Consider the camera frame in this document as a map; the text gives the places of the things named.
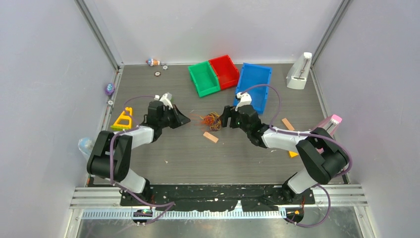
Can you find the yellow triangular toy frame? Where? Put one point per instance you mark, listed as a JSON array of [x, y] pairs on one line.
[[124, 120]]

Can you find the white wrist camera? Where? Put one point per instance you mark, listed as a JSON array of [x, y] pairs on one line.
[[244, 99], [166, 99]]

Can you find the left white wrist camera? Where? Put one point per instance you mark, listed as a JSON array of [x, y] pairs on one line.
[[166, 99]]

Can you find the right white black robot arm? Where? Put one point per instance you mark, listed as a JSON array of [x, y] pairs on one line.
[[323, 158]]

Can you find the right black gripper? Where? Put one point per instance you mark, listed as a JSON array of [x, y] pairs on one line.
[[229, 112]]

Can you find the blue plastic bin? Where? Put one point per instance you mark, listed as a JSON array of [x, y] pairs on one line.
[[251, 75]]

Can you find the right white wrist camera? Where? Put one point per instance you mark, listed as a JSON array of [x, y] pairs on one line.
[[244, 99]]

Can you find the pink metronome box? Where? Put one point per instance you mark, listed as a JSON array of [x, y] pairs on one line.
[[330, 124]]

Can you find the small figurine toy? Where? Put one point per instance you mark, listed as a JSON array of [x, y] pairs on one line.
[[152, 62]]

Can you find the yellow orange toy piece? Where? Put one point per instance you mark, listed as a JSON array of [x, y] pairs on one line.
[[292, 154]]

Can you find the clear plastic bottle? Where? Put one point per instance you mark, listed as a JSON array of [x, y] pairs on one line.
[[85, 146]]

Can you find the small wooden block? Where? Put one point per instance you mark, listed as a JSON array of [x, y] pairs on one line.
[[211, 137]]

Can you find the green plastic bin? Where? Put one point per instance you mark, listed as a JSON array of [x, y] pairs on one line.
[[204, 79]]

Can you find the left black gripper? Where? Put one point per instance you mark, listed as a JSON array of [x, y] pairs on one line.
[[180, 119]]

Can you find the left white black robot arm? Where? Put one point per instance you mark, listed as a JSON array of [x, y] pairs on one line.
[[111, 154]]

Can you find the red plastic bin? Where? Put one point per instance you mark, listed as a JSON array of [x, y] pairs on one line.
[[226, 71]]

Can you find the white metronome box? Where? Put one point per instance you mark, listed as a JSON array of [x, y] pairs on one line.
[[298, 74]]

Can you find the purple round toy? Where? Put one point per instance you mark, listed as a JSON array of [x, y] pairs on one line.
[[110, 89]]

